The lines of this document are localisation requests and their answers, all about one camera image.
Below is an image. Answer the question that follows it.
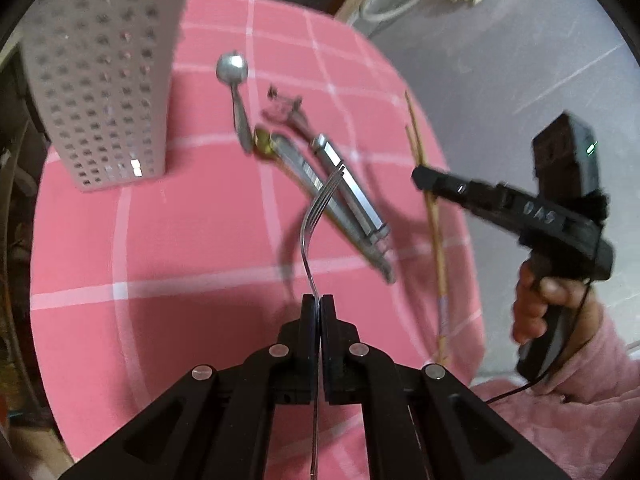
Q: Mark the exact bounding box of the pink checkered tablecloth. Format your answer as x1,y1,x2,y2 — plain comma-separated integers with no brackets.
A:
30,0,483,480

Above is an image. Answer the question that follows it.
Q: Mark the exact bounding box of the white perforated utensil holder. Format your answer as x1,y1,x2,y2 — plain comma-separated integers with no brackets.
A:
19,0,197,195

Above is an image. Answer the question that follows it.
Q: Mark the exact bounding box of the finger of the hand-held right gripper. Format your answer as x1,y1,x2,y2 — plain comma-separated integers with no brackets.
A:
411,164,522,232

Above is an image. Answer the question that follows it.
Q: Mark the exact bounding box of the small golden utensil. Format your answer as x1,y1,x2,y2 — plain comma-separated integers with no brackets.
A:
253,126,277,159

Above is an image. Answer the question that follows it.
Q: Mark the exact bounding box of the wooden chopstick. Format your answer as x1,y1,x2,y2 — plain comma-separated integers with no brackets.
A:
404,91,450,363
406,125,451,367

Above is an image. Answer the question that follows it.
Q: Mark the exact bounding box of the steel fork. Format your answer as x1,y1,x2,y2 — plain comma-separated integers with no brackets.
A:
299,164,347,480

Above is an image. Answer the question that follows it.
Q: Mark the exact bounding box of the round-bowl steel spoon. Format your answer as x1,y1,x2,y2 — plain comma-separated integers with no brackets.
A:
216,52,256,155

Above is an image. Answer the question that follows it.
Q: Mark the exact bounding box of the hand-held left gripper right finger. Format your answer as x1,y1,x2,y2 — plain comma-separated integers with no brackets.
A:
321,294,571,480

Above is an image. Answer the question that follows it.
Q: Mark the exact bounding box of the steel table knife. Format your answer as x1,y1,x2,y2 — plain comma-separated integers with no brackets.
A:
270,132,397,285

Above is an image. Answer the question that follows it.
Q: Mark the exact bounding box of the person's right hand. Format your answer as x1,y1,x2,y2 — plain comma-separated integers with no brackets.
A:
512,260,605,356

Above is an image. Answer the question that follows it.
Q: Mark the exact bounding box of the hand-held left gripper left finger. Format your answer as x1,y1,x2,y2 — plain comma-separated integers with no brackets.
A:
60,294,321,480

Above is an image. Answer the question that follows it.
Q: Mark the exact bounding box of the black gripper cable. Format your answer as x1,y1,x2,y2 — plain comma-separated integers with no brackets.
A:
484,280,593,406

